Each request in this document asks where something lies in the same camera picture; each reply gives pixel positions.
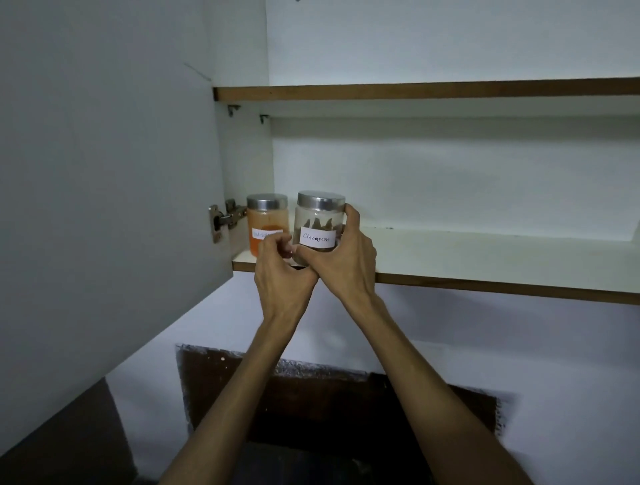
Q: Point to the person's right hand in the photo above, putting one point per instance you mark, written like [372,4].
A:
[350,265]

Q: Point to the person's left hand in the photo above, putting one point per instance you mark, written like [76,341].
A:
[282,287]

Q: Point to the person's left thumb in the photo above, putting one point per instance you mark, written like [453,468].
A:
[286,254]

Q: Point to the person's right thumb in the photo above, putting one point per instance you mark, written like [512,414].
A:
[306,257]

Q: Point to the glass jar with brown sticks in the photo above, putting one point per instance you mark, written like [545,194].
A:
[320,220]

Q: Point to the person's right forearm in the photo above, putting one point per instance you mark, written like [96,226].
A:
[430,394]

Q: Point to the person's left forearm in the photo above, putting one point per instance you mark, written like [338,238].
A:
[235,399]

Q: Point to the glass jar with orange powder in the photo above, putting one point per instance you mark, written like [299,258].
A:
[267,222]

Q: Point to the metal cabinet hinge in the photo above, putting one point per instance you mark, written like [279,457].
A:
[227,217]

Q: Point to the white cabinet bottom board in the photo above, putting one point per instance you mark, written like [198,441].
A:
[475,260]

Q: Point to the white cabinet door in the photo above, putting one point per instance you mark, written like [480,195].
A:
[100,200]

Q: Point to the white shelf board brown edge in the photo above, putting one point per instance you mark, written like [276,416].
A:
[425,91]

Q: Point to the white wall cabinet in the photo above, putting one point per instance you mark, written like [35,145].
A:
[450,175]

